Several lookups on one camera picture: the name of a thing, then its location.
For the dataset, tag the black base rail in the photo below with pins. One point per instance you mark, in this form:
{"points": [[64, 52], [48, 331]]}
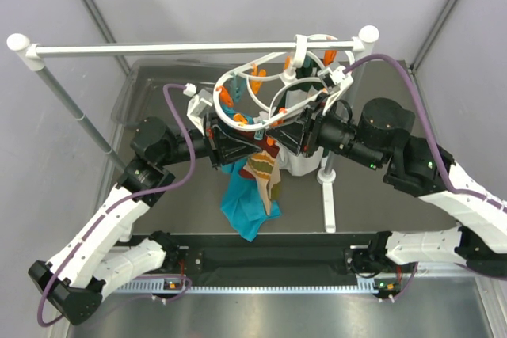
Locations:
{"points": [[279, 260]]}

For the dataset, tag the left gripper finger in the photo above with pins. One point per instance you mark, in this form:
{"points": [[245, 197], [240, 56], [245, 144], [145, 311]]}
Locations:
{"points": [[231, 152], [245, 136]]}

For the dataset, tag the clear plastic bin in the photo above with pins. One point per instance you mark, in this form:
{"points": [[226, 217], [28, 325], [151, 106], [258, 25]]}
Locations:
{"points": [[142, 96]]}

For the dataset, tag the yellow orange clothespin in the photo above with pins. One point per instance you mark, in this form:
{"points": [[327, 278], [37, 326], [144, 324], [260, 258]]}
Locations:
{"points": [[255, 84]]}

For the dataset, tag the white clothes drying rack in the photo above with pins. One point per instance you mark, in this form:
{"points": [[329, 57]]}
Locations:
{"points": [[358, 50]]}

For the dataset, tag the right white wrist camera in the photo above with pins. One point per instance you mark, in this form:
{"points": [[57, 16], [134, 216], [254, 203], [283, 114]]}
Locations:
{"points": [[337, 81]]}

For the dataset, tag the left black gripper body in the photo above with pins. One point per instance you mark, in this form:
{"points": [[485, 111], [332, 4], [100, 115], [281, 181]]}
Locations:
{"points": [[214, 141]]}

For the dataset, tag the orange lower clothespin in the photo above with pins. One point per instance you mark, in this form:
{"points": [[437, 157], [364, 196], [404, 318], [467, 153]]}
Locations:
{"points": [[271, 142]]}

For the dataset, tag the teal clothespin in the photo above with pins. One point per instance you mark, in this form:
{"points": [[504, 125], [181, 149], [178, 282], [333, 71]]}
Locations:
{"points": [[238, 85]]}

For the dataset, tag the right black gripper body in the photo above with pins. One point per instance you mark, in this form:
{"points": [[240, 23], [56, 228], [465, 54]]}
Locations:
{"points": [[312, 121]]}

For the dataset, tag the white and green shirt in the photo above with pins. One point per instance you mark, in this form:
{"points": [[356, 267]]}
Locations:
{"points": [[292, 158]]}

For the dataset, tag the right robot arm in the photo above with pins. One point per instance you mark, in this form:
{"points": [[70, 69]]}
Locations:
{"points": [[416, 166]]}

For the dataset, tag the striped beige sock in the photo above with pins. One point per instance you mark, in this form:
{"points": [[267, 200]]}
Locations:
{"points": [[269, 184]]}

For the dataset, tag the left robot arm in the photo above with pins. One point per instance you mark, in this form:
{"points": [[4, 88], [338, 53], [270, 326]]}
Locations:
{"points": [[81, 276]]}

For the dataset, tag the blue cloth garment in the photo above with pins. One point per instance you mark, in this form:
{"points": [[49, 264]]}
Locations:
{"points": [[242, 205]]}

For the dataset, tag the striped sock red cuff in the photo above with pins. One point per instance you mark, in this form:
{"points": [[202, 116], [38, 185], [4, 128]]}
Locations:
{"points": [[257, 164]]}

